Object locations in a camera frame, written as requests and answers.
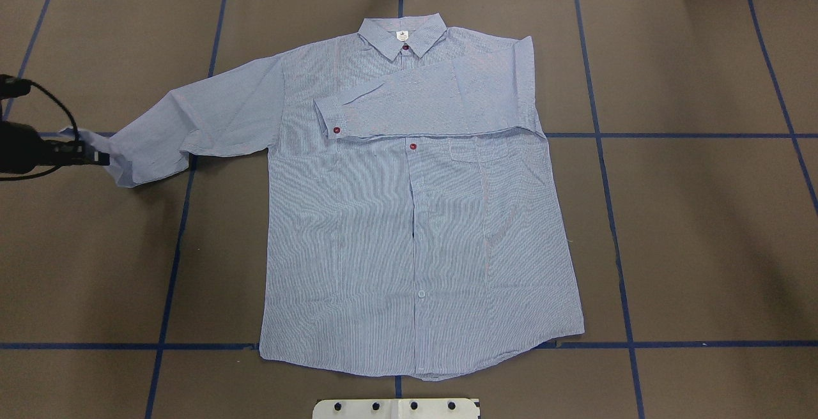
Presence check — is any light blue striped shirt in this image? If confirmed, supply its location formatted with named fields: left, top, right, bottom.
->
left=79, top=14, right=585, bottom=381

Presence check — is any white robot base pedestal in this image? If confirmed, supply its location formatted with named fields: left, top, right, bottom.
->
left=312, top=398, right=482, bottom=418

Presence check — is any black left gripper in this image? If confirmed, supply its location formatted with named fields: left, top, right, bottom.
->
left=1, top=121, right=111, bottom=176

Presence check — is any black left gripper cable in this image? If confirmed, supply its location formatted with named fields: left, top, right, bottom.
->
left=0, top=74, right=81, bottom=182

